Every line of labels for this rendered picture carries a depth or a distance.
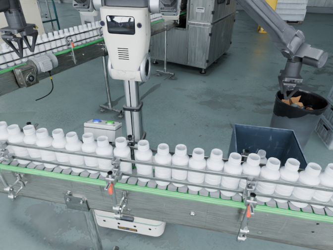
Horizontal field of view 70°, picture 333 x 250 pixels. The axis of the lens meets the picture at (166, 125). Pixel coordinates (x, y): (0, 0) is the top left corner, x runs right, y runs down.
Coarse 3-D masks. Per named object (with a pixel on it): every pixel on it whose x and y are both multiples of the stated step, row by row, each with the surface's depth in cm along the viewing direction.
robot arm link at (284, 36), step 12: (240, 0) 73; (252, 0) 72; (264, 0) 73; (252, 12) 75; (264, 12) 75; (276, 12) 77; (264, 24) 78; (276, 24) 78; (276, 36) 81; (288, 36) 81; (300, 36) 83; (288, 48) 83
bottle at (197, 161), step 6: (198, 150) 80; (192, 156) 79; (198, 156) 77; (192, 162) 79; (198, 162) 78; (204, 162) 79; (192, 168) 79; (198, 168) 78; (204, 168) 79; (192, 174) 81; (198, 174) 80; (204, 174) 82; (192, 180) 82; (198, 180) 81; (192, 186) 83
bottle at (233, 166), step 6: (234, 156) 78; (240, 156) 76; (228, 162) 78; (234, 162) 75; (240, 162) 77; (228, 168) 77; (234, 168) 76; (240, 168) 77; (234, 174) 77; (240, 174) 78; (222, 180) 81; (228, 180) 79; (234, 180) 78; (222, 186) 82; (228, 186) 80; (234, 186) 80; (222, 192) 83; (228, 192) 82; (234, 192) 82
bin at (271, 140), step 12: (240, 132) 133; (252, 132) 132; (264, 132) 130; (276, 132) 129; (288, 132) 127; (240, 144) 138; (252, 144) 136; (264, 144) 134; (276, 144) 133; (288, 144) 130; (228, 156) 138; (276, 156) 137; (288, 156) 128; (300, 156) 113; (300, 168) 111
